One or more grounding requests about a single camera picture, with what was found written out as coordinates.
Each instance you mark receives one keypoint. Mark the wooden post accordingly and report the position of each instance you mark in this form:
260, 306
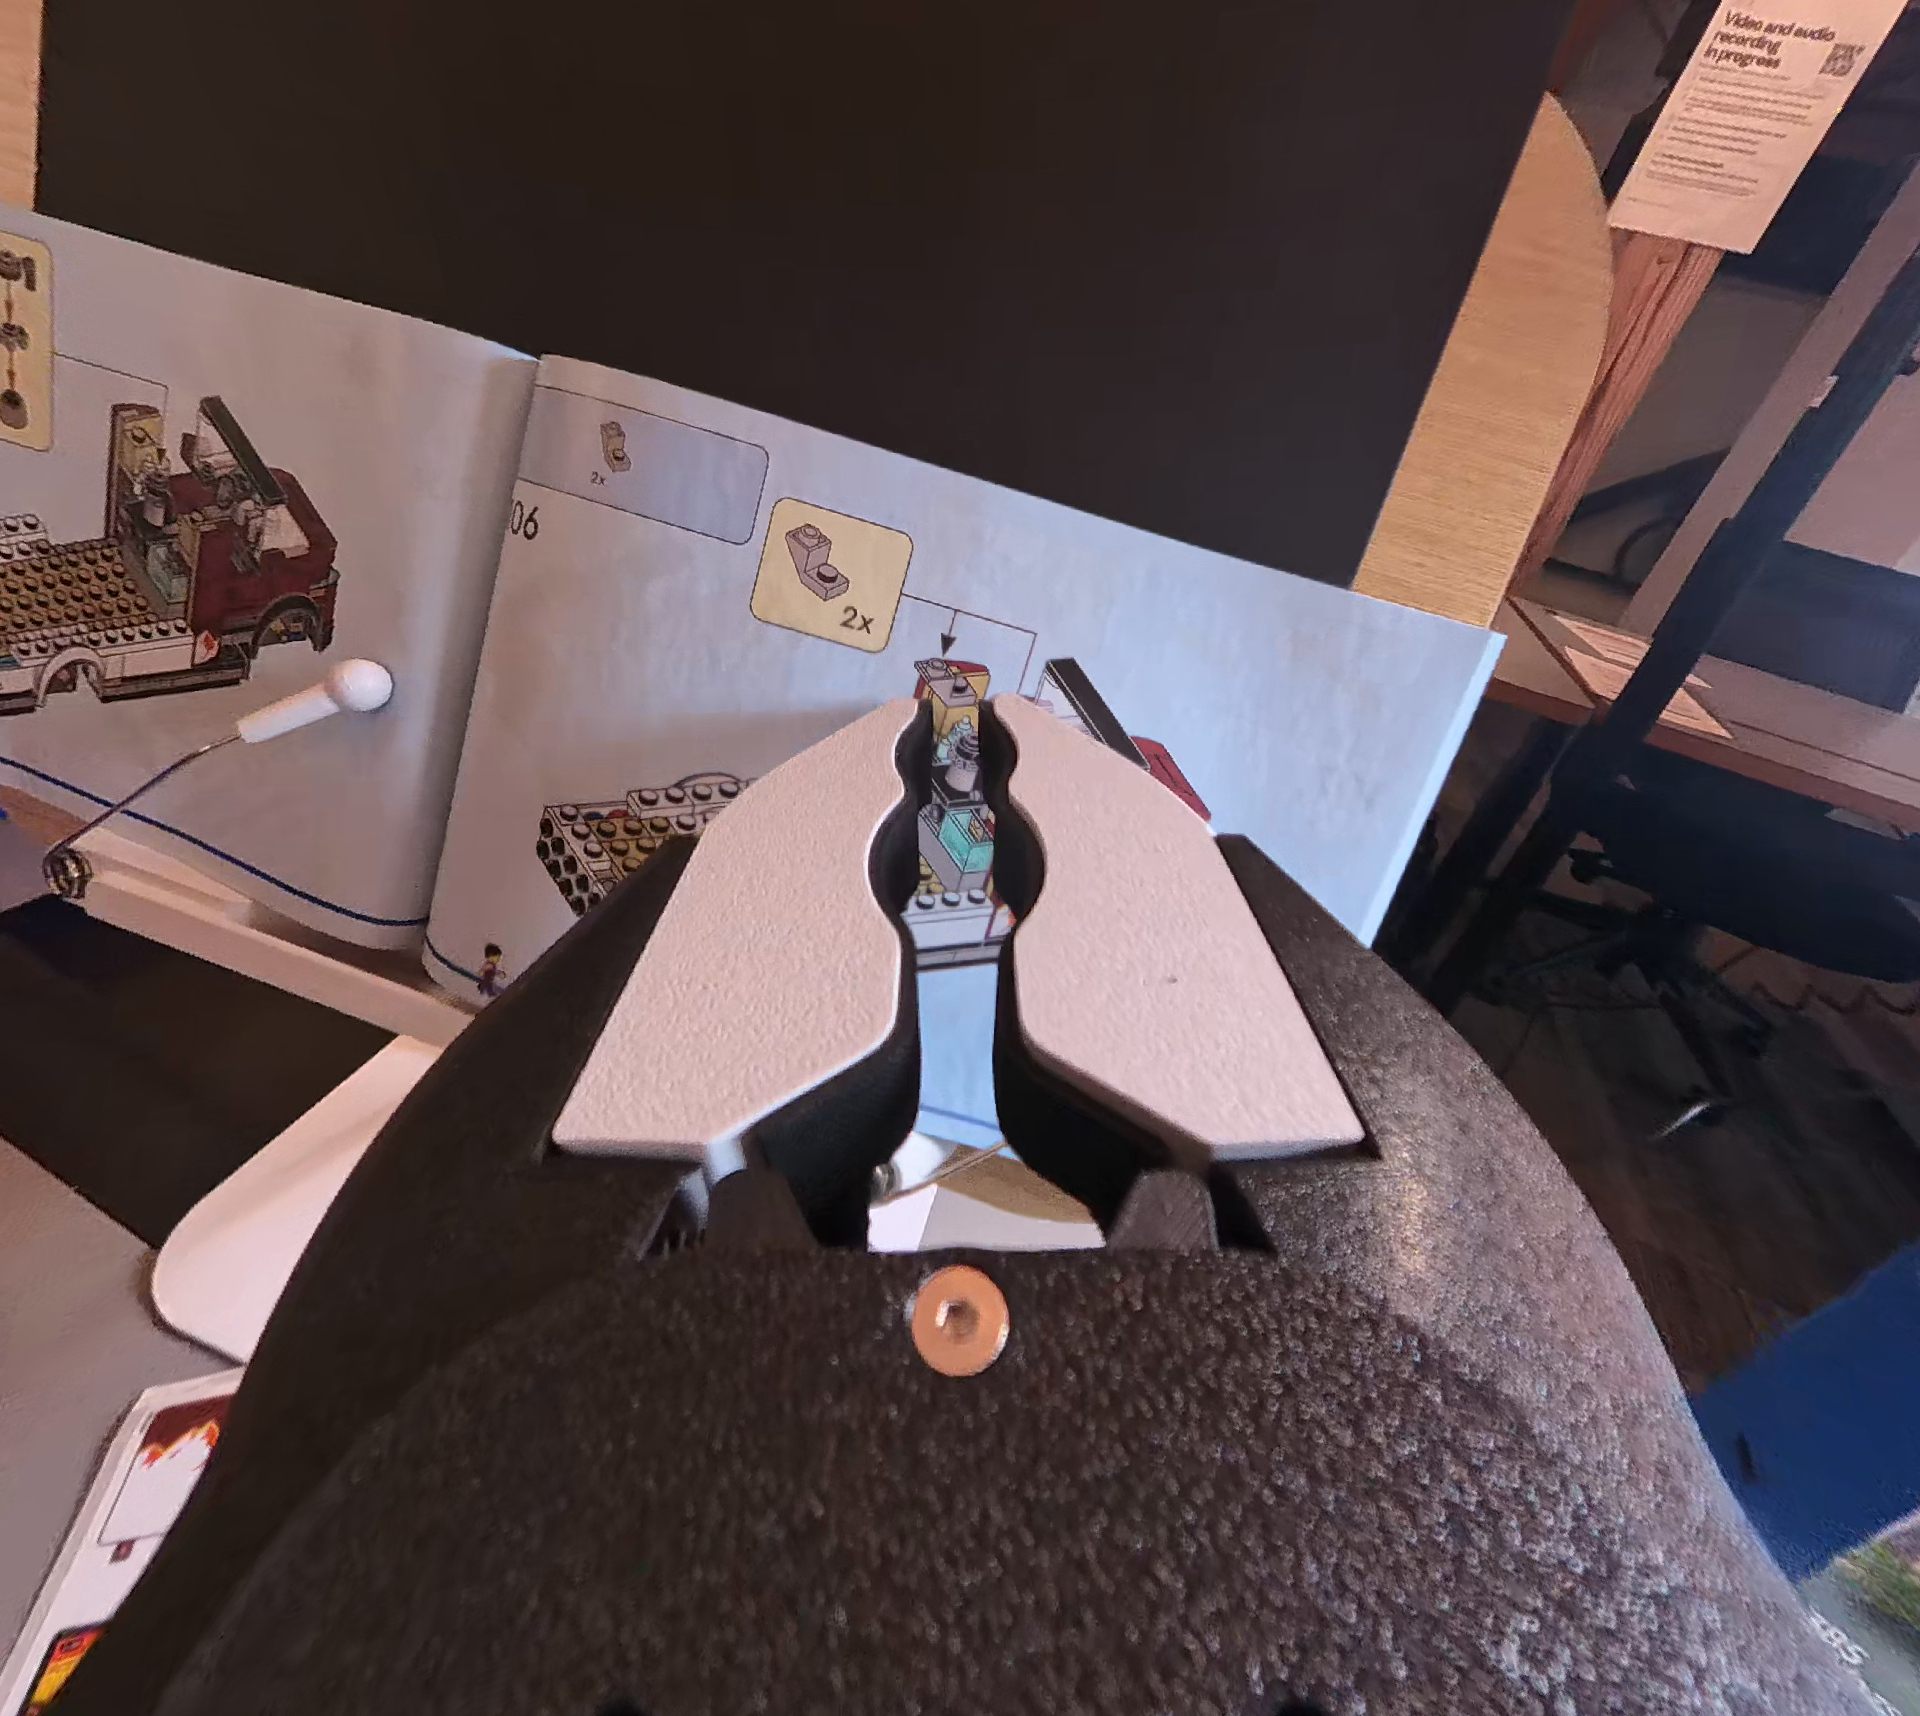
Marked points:
1650, 320

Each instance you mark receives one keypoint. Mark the brick instruction booklet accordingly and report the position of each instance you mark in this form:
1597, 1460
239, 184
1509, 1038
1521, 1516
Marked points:
675, 696

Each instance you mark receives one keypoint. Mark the wooden side desk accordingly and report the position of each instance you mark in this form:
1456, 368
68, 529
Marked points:
1725, 726

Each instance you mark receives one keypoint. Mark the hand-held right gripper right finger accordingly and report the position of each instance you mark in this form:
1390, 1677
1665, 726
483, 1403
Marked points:
1171, 980

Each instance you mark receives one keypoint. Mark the black metal stand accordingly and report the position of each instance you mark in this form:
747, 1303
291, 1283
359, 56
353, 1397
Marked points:
1694, 576

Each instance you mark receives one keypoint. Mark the white paper notice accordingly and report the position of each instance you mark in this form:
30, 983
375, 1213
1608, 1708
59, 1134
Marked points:
1754, 97

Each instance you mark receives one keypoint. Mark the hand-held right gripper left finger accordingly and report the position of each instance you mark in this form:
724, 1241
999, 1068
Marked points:
735, 980

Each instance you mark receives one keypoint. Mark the printed sticker sheet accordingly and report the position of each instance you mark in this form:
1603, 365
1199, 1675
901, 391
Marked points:
150, 1521

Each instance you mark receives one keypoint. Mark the blue brick set box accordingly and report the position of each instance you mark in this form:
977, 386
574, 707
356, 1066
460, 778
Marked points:
1814, 1446

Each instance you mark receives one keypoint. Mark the white booklet stand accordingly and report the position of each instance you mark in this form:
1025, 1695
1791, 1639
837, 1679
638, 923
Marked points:
284, 1237

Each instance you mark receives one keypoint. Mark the grey desk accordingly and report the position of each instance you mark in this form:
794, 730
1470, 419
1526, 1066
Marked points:
60, 1296

